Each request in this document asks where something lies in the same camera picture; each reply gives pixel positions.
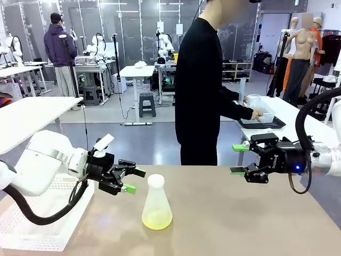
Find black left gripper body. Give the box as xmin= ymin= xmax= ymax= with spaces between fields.
xmin=86 ymin=153 xmax=126 ymax=197

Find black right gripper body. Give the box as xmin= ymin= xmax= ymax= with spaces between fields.
xmin=266 ymin=143 xmax=312 ymax=176

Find translucent plastic erlenmeyer flask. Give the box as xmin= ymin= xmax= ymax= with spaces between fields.
xmin=141 ymin=182 xmax=174 ymax=230

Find clear plastic beaker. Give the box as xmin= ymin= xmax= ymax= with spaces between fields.
xmin=247 ymin=94 xmax=261 ymax=107

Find person's right forearm black sleeve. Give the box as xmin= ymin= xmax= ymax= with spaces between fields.
xmin=221 ymin=98 xmax=254 ymax=121

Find person's left forearm black sleeve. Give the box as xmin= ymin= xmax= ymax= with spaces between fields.
xmin=221 ymin=85 xmax=242 ymax=101

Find person's right hand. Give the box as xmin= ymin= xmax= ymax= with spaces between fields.
xmin=251 ymin=109 xmax=265 ymax=123

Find black tray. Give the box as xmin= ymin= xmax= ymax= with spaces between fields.
xmin=238 ymin=116 xmax=287 ymax=130

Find grey plastic stool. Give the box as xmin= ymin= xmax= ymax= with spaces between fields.
xmin=139 ymin=92 xmax=157 ymax=118

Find shoe rack shelf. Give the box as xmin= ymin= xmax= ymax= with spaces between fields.
xmin=222 ymin=61 xmax=253 ymax=83

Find white side table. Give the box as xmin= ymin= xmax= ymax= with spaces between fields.
xmin=0 ymin=95 xmax=84 ymax=155

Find black suitcases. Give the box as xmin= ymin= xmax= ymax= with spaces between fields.
xmin=253 ymin=52 xmax=273 ymax=75

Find person in black sweater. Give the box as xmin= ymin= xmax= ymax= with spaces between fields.
xmin=174 ymin=0 xmax=263 ymax=166

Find white standing desk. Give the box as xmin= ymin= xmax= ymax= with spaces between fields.
xmin=119 ymin=65 xmax=156 ymax=126

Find black pole stand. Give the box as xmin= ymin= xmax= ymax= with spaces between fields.
xmin=111 ymin=33 xmax=122 ymax=81

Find black clothes on rack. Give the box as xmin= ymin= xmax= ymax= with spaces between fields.
xmin=319 ymin=33 xmax=341 ymax=67

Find beige mannequin dark trousers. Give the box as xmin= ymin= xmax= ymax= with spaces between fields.
xmin=282 ymin=13 xmax=320 ymax=107

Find mannequin in orange with hat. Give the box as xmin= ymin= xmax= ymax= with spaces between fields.
xmin=310 ymin=17 xmax=326 ymax=67

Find white mannequin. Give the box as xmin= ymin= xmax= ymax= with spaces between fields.
xmin=282 ymin=17 xmax=301 ymax=59

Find person in purple hoodie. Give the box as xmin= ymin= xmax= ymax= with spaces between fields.
xmin=44 ymin=12 xmax=78 ymax=97

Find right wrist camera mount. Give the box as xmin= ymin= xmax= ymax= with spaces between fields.
xmin=241 ymin=132 xmax=280 ymax=147

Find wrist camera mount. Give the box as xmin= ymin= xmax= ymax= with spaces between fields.
xmin=93 ymin=133 xmax=115 ymax=158
xmin=241 ymin=132 xmax=280 ymax=147

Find right gripper thin black cable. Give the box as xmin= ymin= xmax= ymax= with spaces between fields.
xmin=288 ymin=157 xmax=313 ymax=195

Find gripper thin black cable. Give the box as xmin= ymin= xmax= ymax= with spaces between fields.
xmin=288 ymin=157 xmax=313 ymax=195
xmin=68 ymin=179 xmax=89 ymax=206

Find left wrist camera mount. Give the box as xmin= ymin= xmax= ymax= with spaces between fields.
xmin=93 ymin=133 xmax=115 ymax=158

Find left gripper thin black cable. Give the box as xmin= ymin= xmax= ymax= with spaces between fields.
xmin=68 ymin=179 xmax=89 ymax=206

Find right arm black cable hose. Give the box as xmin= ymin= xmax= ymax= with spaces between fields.
xmin=295 ymin=87 xmax=341 ymax=161

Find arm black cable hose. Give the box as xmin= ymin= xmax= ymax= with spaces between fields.
xmin=4 ymin=180 xmax=90 ymax=226
xmin=295 ymin=87 xmax=341 ymax=161

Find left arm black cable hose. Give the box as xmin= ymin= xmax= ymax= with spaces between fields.
xmin=4 ymin=180 xmax=90 ymax=226

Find grey frame workbench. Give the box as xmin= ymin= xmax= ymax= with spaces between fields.
xmin=154 ymin=60 xmax=177 ymax=105

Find black camera tripod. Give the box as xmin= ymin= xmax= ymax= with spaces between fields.
xmin=58 ymin=34 xmax=80 ymax=98

